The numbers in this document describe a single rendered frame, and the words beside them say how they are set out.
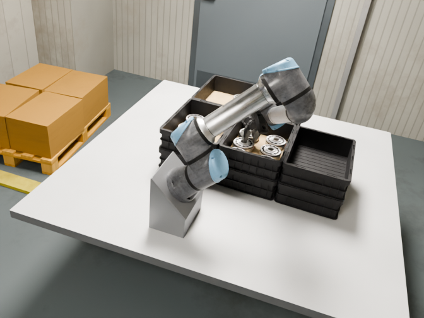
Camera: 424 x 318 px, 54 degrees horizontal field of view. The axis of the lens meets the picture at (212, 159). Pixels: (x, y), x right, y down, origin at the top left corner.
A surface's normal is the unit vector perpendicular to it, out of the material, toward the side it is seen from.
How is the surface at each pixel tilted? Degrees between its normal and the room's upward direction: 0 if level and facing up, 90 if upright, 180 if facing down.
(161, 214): 90
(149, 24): 90
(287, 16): 90
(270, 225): 0
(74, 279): 0
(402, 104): 90
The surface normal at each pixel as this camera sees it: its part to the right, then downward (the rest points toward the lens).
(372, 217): 0.11, -0.83
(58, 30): -0.31, 0.49
